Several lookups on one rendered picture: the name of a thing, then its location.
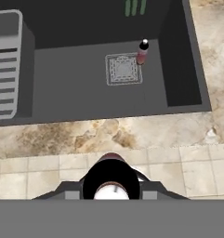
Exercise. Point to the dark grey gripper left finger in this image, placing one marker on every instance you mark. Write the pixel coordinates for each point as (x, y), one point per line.
(70, 191)

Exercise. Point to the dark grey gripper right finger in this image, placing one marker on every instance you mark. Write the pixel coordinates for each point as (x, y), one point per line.
(152, 191)

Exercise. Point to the dark grey sink basin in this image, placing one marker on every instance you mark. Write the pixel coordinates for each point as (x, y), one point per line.
(94, 77)

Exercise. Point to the square grey sink drain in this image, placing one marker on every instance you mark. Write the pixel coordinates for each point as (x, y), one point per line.
(124, 69)

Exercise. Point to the grey slotted sink rack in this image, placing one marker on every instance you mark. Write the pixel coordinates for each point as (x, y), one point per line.
(5, 65)

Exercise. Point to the green striped object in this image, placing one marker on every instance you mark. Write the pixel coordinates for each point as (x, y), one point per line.
(135, 7)

